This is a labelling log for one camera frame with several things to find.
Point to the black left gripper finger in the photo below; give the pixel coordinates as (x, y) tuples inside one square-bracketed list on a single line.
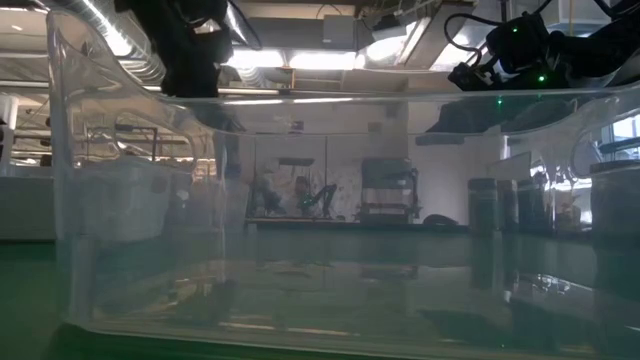
[(227, 130)]

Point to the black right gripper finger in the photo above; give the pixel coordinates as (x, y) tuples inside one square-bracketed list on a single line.
[(440, 139)]

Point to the white plastic bin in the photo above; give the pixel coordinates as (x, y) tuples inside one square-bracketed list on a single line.
[(25, 205)]

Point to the black rack machine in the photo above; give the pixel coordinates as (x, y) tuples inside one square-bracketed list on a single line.
[(387, 190)]

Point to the ceiling light panel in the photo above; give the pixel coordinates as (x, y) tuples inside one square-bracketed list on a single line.
[(300, 60)]

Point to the grey ceiling box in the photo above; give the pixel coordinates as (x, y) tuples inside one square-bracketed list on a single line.
[(339, 30)]

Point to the large clear plastic bin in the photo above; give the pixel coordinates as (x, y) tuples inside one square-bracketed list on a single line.
[(350, 290)]

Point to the round silver ceiling duct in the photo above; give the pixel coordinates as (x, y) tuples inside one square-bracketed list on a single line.
[(110, 35)]

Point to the rectangular silver ceiling duct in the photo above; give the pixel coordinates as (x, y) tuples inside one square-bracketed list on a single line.
[(425, 40)]

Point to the black table frame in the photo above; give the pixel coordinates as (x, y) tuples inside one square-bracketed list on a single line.
[(350, 226)]

